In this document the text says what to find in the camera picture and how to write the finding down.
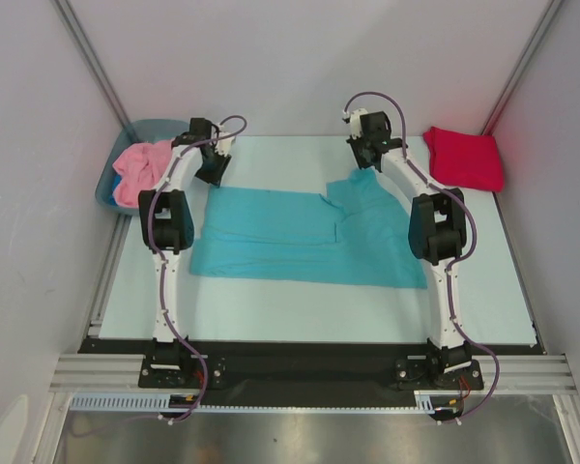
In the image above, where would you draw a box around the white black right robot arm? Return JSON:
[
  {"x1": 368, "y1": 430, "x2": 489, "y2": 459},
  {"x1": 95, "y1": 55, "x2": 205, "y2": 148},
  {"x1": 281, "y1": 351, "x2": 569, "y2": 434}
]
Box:
[{"x1": 343, "y1": 108, "x2": 472, "y2": 389}]

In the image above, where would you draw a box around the white slotted cable duct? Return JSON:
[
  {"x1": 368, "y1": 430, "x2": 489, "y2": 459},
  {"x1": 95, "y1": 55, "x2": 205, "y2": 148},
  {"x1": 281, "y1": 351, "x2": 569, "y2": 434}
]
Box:
[{"x1": 70, "y1": 392, "x2": 435, "y2": 415}]

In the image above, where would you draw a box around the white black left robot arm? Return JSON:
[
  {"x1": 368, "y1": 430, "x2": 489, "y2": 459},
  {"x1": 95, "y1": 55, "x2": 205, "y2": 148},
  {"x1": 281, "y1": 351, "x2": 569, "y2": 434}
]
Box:
[{"x1": 138, "y1": 118, "x2": 234, "y2": 389}]

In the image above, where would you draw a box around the pink t-shirt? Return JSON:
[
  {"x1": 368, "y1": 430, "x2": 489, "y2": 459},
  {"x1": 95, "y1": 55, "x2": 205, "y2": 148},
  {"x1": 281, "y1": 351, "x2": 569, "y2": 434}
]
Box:
[{"x1": 112, "y1": 139, "x2": 172, "y2": 208}]

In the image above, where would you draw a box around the right aluminium corner post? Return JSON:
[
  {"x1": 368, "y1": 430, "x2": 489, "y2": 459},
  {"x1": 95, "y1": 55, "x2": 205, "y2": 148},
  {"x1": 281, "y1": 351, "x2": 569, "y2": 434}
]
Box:
[{"x1": 479, "y1": 0, "x2": 567, "y2": 135}]

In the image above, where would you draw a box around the teal t-shirt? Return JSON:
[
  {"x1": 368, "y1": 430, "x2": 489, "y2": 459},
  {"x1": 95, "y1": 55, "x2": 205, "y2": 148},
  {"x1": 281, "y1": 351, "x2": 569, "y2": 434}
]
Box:
[{"x1": 189, "y1": 169, "x2": 427, "y2": 289}]

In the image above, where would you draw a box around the aluminium corner post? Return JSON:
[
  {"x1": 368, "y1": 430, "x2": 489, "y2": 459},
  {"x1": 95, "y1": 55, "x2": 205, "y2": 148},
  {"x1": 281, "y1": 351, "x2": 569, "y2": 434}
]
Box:
[
  {"x1": 479, "y1": 0, "x2": 567, "y2": 135},
  {"x1": 49, "y1": 0, "x2": 131, "y2": 128}
]

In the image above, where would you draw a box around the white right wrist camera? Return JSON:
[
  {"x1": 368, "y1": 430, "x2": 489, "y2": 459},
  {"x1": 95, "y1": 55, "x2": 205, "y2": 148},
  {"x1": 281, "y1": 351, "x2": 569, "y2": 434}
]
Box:
[{"x1": 342, "y1": 108, "x2": 368, "y2": 139}]

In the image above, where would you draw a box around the blue t-shirt in basket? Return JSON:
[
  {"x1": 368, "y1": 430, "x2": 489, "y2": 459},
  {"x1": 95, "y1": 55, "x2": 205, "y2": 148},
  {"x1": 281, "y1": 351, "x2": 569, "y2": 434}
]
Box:
[{"x1": 111, "y1": 175, "x2": 122, "y2": 191}]

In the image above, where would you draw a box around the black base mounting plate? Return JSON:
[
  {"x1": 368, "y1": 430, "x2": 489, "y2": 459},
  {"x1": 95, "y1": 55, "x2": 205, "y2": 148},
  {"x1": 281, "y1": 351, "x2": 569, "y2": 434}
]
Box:
[{"x1": 79, "y1": 337, "x2": 540, "y2": 391}]

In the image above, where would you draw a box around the grey-blue plastic basket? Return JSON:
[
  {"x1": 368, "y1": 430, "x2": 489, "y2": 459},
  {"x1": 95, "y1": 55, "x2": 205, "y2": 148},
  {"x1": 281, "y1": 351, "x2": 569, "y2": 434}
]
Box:
[{"x1": 95, "y1": 119, "x2": 189, "y2": 217}]

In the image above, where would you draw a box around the aluminium front rail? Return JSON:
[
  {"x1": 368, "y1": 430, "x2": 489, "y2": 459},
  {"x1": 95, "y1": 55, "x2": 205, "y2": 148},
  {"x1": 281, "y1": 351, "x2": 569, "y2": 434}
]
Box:
[{"x1": 49, "y1": 354, "x2": 577, "y2": 395}]

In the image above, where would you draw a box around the folded red t-shirt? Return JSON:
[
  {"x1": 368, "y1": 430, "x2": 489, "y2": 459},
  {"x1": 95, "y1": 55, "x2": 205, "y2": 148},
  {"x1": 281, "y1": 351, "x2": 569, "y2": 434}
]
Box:
[{"x1": 422, "y1": 127, "x2": 505, "y2": 192}]

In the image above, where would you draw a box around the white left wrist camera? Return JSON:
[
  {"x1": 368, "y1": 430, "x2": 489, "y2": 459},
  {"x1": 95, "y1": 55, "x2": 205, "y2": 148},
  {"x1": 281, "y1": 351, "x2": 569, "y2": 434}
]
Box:
[{"x1": 214, "y1": 127, "x2": 237, "y2": 157}]

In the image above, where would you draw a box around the left aluminium corner post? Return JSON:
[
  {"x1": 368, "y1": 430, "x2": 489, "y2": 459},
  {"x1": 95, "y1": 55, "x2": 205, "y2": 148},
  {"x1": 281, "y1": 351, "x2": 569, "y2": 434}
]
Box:
[{"x1": 49, "y1": 0, "x2": 131, "y2": 128}]

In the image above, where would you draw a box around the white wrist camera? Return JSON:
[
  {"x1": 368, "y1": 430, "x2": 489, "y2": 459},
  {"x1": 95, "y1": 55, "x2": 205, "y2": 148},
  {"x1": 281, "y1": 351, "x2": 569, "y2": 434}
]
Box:
[
  {"x1": 342, "y1": 108, "x2": 368, "y2": 139},
  {"x1": 214, "y1": 127, "x2": 237, "y2": 157}
]

